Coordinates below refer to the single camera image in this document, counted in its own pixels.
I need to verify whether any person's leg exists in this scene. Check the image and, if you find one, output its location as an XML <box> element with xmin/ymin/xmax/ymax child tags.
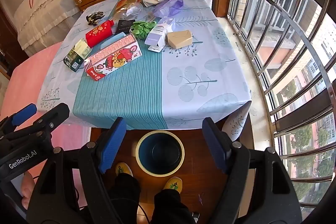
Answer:
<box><xmin>108</xmin><ymin>173</ymin><xmax>141</xmax><ymax>224</ymax></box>
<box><xmin>154</xmin><ymin>189</ymin><xmax>196</xmax><ymax>224</ymax></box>

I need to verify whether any black gold crumpled wrapper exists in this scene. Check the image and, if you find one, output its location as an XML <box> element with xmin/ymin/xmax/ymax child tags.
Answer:
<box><xmin>87</xmin><ymin>11</ymin><xmax>105</xmax><ymax>24</ymax></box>

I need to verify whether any black card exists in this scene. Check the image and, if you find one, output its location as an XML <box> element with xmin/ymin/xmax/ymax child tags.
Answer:
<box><xmin>113</xmin><ymin>19</ymin><xmax>135</xmax><ymax>35</ymax></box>

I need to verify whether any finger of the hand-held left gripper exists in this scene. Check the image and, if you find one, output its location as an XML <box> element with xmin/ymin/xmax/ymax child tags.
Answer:
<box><xmin>5</xmin><ymin>102</ymin><xmax>70</xmax><ymax>144</ymax></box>
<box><xmin>0</xmin><ymin>104</ymin><xmax>37</xmax><ymax>137</ymax></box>

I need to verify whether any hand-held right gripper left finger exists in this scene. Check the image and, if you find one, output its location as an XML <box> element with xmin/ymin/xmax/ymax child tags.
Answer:
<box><xmin>26</xmin><ymin>117</ymin><xmax>127</xmax><ymax>224</ymax></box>

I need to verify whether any brown wooden door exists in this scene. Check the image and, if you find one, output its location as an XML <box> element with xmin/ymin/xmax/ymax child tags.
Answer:
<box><xmin>0</xmin><ymin>7</ymin><xmax>29</xmax><ymax>77</ymax></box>

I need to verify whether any pink blanket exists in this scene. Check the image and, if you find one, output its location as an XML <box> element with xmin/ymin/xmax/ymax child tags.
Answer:
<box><xmin>0</xmin><ymin>42</ymin><xmax>92</xmax><ymax>203</ymax></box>

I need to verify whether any blue trash bin cream rim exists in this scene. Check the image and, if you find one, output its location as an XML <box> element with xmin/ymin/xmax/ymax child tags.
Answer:
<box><xmin>136</xmin><ymin>130</ymin><xmax>185</xmax><ymax>176</ymax></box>

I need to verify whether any person's right leg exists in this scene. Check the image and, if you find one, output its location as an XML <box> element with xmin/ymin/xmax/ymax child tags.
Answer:
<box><xmin>154</xmin><ymin>189</ymin><xmax>196</xmax><ymax>224</ymax></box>

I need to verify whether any pink strawberry print carton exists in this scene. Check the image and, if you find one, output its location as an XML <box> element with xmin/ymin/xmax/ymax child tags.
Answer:
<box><xmin>84</xmin><ymin>33</ymin><xmax>142</xmax><ymax>81</ymax></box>

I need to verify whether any green tea box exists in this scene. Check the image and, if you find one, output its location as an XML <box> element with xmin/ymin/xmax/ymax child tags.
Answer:
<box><xmin>63</xmin><ymin>38</ymin><xmax>92</xmax><ymax>72</ymax></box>

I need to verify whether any purple white box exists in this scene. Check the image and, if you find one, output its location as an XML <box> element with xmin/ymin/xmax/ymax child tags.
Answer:
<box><xmin>144</xmin><ymin>17</ymin><xmax>176</xmax><ymax>48</ymax></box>

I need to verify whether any yellow slipper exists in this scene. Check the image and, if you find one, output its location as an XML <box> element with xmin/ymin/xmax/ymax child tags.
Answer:
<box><xmin>115</xmin><ymin>162</ymin><xmax>133</xmax><ymax>177</ymax></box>
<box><xmin>162</xmin><ymin>178</ymin><xmax>183</xmax><ymax>193</ymax></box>

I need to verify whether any clear plastic bag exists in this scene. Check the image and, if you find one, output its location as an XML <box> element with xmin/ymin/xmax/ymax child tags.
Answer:
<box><xmin>125</xmin><ymin>2</ymin><xmax>144</xmax><ymax>17</ymax></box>

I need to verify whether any metal window grille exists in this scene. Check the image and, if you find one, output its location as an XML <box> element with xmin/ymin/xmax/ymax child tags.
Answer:
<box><xmin>226</xmin><ymin>0</ymin><xmax>336</xmax><ymax>214</ymax></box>

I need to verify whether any purple plastic bag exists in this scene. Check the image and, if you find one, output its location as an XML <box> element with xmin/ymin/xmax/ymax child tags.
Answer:
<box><xmin>153</xmin><ymin>0</ymin><xmax>184</xmax><ymax>18</ymax></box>

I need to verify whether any person's left hand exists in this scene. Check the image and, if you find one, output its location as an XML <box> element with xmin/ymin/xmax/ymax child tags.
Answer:
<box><xmin>21</xmin><ymin>171</ymin><xmax>36</xmax><ymax>210</ymax></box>

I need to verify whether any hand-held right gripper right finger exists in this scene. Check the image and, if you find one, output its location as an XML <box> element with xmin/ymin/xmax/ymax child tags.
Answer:
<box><xmin>202</xmin><ymin>117</ymin><xmax>302</xmax><ymax>224</ymax></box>

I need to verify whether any orange gold foil bag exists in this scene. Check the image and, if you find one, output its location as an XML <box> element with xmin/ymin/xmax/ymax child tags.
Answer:
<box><xmin>109</xmin><ymin>0</ymin><xmax>143</xmax><ymax>18</ymax></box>

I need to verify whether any person's left leg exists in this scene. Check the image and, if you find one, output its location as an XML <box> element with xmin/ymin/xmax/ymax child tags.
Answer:
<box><xmin>108</xmin><ymin>173</ymin><xmax>141</xmax><ymax>224</ymax></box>

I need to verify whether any tan cardboard box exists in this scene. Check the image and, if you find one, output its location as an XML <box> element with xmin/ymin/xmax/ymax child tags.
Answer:
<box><xmin>167</xmin><ymin>29</ymin><xmax>194</xmax><ymax>49</ymax></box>

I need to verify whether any red gold paper packet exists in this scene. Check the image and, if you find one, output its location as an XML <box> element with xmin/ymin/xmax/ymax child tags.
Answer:
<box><xmin>85</xmin><ymin>19</ymin><xmax>114</xmax><ymax>47</ymax></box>

